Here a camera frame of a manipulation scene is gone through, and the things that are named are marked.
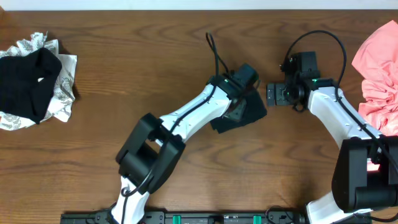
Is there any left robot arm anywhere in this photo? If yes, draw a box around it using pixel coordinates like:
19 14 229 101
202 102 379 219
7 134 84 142
110 73 259 223

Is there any white leaf-patterned cloth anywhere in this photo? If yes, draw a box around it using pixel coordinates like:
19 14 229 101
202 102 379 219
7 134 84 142
1 32 77 131

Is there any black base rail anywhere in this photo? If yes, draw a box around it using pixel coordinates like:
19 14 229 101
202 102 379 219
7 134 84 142
60 210 307 224

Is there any black shirt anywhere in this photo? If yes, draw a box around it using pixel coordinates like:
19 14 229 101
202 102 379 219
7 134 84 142
210 90 267 134

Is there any pink garment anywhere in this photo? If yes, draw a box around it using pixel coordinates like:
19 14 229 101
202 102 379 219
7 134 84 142
351 20 397 136

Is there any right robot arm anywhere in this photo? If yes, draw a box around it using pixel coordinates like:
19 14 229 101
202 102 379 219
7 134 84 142
267 52 397 223

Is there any black folded garment on left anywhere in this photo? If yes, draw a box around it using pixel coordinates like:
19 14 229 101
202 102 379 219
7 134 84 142
1 48 62 124

